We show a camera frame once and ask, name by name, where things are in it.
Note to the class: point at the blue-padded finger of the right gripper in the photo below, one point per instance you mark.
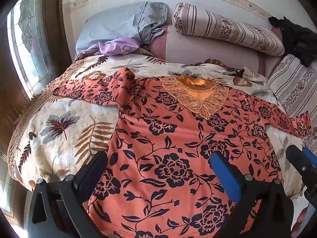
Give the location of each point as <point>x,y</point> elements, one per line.
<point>310,156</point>

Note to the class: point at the pink bed sheet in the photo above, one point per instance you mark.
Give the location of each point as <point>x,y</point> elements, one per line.
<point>176,48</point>

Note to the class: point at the purple floral cloth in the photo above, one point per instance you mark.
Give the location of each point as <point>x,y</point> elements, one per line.
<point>119,46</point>

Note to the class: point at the striped bolster pillow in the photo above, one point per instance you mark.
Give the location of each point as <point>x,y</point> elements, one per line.
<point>193,21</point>

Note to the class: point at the cream leaf-pattern blanket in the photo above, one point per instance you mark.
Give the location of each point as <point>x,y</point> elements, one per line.
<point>57,135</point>

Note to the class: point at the striped square pillow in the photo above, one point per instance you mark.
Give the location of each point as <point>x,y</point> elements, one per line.
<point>294,85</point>

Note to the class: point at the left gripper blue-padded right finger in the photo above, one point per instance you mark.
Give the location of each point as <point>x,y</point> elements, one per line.
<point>262,208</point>

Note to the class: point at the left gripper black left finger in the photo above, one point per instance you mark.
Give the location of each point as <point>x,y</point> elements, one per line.
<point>57,207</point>

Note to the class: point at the grey-blue pillow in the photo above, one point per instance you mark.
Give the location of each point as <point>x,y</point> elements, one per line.
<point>139,21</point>

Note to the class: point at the orange floral blouse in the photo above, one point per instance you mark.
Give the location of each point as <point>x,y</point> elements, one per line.
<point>158,181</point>

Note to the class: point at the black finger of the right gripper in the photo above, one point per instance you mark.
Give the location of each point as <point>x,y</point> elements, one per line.
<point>302,164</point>

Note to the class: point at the stained glass window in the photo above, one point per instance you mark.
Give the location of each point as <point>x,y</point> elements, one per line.
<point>28,46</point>

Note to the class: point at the black garment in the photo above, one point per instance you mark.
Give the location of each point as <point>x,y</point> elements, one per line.
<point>297,40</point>

